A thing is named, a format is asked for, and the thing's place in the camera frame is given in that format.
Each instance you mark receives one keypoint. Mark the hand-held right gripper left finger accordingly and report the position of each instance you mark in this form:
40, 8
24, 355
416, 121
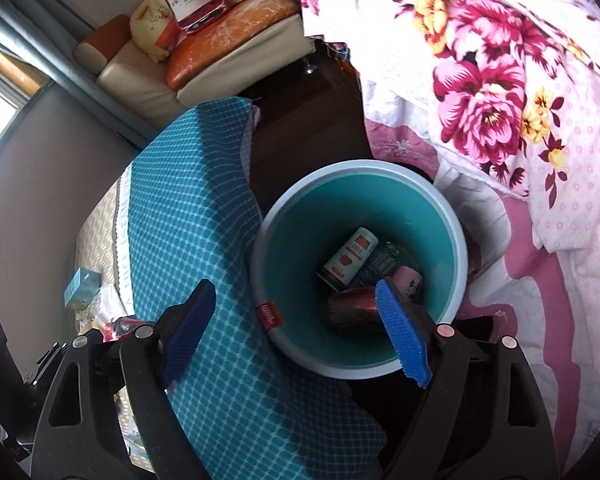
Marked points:
187, 330

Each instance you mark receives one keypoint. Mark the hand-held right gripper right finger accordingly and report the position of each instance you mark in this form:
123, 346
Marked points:
402, 335

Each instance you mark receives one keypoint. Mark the teal plastic trash bin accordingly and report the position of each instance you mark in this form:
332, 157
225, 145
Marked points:
305, 230

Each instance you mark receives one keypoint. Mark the pink wrapper with dark print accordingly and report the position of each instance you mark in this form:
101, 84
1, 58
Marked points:
407, 280

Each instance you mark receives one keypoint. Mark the red drink can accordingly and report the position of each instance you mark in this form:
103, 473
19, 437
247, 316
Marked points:
352, 307

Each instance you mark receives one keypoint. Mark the clear dark plastic packet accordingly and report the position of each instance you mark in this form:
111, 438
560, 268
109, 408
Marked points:
382, 262

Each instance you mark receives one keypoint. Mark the white can with red print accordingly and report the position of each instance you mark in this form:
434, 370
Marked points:
350, 255

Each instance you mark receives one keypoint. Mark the small teal box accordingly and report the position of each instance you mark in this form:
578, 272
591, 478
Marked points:
82, 285

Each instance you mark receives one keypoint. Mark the blue checkered blanket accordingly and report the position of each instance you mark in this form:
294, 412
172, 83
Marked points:
190, 210

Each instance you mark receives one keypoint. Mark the pink and white bed sheet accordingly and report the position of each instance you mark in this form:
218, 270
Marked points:
530, 320

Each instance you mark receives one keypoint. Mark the beige patterned mattress cover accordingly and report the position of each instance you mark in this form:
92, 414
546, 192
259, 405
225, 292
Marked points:
97, 230

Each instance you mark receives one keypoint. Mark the cream leather sofa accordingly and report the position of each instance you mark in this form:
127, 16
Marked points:
130, 67

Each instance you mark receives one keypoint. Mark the pink floral quilt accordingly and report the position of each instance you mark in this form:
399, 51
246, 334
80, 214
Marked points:
480, 60

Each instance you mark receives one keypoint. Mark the orange seat cushion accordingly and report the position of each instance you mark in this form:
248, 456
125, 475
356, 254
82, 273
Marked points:
230, 30

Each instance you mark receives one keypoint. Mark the yellow pillow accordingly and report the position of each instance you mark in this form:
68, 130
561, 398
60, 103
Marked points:
147, 25

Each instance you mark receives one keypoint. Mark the grey-blue curtain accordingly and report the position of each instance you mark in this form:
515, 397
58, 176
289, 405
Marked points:
55, 35

